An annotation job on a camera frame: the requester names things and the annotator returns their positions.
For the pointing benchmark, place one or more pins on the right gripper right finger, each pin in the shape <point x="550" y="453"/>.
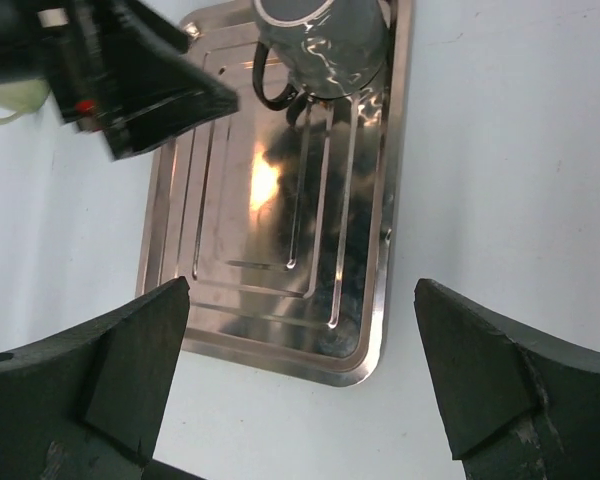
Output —
<point x="516" y="403"/>

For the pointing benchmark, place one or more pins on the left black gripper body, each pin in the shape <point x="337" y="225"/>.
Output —
<point x="71" y="49"/>

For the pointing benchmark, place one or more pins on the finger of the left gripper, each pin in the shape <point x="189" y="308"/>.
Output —
<point x="146" y="91"/>

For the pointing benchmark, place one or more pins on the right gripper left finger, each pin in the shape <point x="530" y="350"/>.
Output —
<point x="88" y="402"/>

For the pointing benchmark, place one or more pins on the green mug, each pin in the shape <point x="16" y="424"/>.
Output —
<point x="22" y="98"/>

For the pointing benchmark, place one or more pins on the dark grey mug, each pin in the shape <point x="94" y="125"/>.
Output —
<point x="331" y="48"/>

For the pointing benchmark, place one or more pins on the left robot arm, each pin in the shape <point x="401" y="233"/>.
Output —
<point x="18" y="46"/>

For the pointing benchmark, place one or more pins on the steel tray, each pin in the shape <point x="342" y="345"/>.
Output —
<point x="282" y="230"/>

